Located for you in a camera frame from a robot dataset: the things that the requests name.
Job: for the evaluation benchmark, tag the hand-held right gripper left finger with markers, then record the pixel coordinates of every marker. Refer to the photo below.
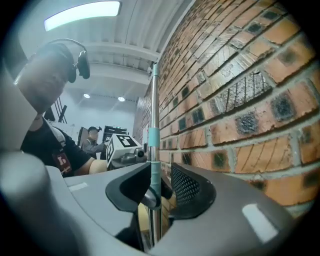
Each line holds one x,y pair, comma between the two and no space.
130,186

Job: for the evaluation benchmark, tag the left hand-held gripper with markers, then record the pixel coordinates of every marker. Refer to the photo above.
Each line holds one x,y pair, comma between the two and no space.
120,147

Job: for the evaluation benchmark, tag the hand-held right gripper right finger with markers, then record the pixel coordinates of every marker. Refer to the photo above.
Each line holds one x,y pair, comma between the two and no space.
192,192

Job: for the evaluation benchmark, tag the metal mop with teal fittings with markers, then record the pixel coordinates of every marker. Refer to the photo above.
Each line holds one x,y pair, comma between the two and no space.
155,110

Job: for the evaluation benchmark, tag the person's left forearm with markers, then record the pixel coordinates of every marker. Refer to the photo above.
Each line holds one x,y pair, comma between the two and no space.
96,167

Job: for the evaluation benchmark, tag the dark shelf unit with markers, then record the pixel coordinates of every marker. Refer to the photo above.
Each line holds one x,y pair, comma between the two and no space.
116,131

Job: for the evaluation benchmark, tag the round ceiling spotlight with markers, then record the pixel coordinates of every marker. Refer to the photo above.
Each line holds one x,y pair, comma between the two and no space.
121,99
86,95

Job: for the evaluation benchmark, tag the person's black t-shirt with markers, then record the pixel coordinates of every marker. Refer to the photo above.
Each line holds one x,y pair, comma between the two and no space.
45,147

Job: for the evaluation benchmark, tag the black headset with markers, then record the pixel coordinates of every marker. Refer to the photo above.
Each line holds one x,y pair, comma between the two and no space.
81,63

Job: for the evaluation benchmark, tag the person's head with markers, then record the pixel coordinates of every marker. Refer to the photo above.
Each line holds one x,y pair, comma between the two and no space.
42,77

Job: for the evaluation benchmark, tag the long ceiling light panel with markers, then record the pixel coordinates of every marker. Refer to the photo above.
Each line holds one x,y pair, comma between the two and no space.
82,15

